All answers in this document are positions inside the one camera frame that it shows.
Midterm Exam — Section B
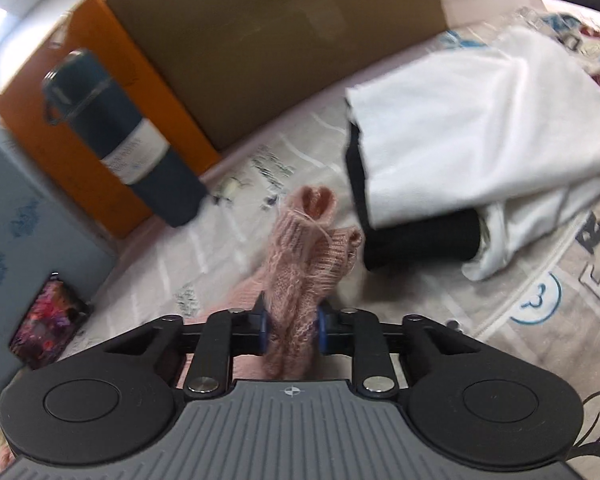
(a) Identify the printed grey blanket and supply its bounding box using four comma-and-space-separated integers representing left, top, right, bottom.
80, 10, 600, 480

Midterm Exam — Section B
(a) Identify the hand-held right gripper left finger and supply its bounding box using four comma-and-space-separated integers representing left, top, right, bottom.
99, 296, 271, 402

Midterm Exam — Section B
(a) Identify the black garment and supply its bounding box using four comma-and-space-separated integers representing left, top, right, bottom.
345, 120, 482, 272

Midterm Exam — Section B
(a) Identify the large brown cardboard box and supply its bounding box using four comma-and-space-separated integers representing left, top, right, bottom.
105, 0, 449, 152

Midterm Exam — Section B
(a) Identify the pink knit sweater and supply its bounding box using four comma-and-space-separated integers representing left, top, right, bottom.
172, 185, 365, 396

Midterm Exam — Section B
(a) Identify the white t-shirt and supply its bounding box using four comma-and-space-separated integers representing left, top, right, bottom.
344, 25, 600, 282

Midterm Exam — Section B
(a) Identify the grey-blue box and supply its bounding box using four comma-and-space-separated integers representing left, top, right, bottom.
0, 120, 119, 417

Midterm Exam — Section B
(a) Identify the colourful floral wallet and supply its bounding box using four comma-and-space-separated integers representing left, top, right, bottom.
9, 272, 89, 370

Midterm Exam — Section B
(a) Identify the orange box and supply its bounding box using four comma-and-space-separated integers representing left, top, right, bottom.
0, 0, 222, 240

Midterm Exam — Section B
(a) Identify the dark teal thermos bottle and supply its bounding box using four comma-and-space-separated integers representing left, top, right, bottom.
41, 49, 209, 229

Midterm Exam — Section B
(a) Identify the clear plastic bag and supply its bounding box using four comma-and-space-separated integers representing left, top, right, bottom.
517, 6, 557, 32

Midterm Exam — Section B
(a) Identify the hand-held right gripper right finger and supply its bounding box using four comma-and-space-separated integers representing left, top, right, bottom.
315, 307, 485, 401

